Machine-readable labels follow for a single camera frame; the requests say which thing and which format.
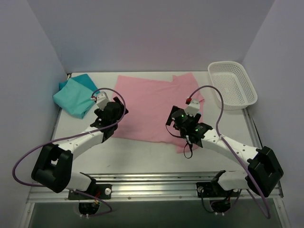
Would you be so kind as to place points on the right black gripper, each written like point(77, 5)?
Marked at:
point(174, 119)

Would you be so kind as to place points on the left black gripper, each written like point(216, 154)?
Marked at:
point(118, 107)

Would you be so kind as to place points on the pink t shirt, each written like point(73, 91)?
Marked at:
point(149, 103)

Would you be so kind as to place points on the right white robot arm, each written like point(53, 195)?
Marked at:
point(261, 168)

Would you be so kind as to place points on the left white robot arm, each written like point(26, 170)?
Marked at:
point(53, 168)

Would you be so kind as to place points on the teal folded t shirt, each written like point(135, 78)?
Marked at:
point(74, 95)

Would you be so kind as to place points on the white plastic basket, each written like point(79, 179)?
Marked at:
point(234, 84)

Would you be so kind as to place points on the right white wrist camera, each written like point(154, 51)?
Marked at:
point(192, 108)

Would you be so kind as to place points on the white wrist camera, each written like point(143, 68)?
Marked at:
point(101, 100)
point(192, 108)

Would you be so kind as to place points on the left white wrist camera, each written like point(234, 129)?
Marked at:
point(101, 100)

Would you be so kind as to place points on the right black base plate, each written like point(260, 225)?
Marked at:
point(213, 190)

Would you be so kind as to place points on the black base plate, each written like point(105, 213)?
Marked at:
point(101, 191)
point(213, 190)

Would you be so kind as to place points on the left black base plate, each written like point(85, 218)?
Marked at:
point(101, 191)

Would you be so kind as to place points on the aluminium rail frame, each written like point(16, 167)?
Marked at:
point(150, 172)

